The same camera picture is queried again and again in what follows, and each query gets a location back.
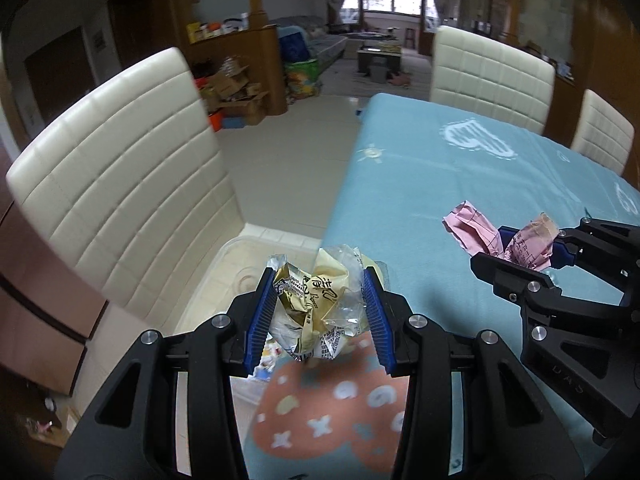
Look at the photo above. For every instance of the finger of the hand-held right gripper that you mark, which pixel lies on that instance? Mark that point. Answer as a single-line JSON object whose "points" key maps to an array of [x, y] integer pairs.
{"points": [[550, 320], [564, 255]]}

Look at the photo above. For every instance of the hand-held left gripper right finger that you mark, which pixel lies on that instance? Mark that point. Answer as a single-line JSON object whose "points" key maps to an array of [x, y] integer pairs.
{"points": [[377, 325]]}

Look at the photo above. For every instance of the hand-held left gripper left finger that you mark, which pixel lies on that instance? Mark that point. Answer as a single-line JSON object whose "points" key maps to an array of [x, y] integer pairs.
{"points": [[262, 320]]}

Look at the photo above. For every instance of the clear plastic bin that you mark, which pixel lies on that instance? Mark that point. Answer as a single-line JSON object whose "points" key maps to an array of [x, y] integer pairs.
{"points": [[235, 270]]}

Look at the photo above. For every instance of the clear yellow wrapper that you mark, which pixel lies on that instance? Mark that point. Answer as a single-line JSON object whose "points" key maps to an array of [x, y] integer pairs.
{"points": [[320, 305]]}

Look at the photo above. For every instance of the pink paper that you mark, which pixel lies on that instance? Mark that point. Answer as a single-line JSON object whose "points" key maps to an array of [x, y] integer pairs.
{"points": [[475, 225]]}

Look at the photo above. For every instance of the white quilted chair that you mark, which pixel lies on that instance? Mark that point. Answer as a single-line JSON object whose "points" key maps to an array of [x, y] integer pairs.
{"points": [[602, 130], [490, 80]]}

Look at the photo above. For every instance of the brown wooden door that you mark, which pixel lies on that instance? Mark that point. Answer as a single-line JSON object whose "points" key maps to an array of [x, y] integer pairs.
{"points": [[605, 60]]}

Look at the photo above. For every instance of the white padded ribbed chair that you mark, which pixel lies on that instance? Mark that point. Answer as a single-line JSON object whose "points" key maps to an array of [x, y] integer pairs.
{"points": [[125, 170]]}

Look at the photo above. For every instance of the brown wooden cabinet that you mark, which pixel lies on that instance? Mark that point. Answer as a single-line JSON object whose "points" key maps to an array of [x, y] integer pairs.
{"points": [[40, 300]]}

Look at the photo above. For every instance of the pile of cardboard boxes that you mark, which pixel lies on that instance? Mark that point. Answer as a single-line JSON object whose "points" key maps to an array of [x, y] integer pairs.
{"points": [[235, 90]]}

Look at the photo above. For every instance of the colourful woven bag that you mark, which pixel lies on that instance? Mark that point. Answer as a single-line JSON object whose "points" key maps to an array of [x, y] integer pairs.
{"points": [[302, 80]]}

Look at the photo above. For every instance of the wooden partition shelf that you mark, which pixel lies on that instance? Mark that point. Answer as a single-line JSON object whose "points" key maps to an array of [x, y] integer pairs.
{"points": [[265, 60]]}

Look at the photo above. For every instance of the wooden stool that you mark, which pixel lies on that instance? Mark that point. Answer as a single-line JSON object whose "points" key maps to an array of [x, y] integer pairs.
{"points": [[410, 39]]}

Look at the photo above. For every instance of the dark coffee table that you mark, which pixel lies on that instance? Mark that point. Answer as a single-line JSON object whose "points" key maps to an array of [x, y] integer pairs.
{"points": [[380, 55]]}

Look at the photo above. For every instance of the blue bag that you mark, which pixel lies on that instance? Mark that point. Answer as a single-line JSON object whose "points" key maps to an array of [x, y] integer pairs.
{"points": [[292, 45]]}

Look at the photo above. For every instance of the grey patterned sofa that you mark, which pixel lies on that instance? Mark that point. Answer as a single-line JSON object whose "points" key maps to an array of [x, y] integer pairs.
{"points": [[325, 42]]}

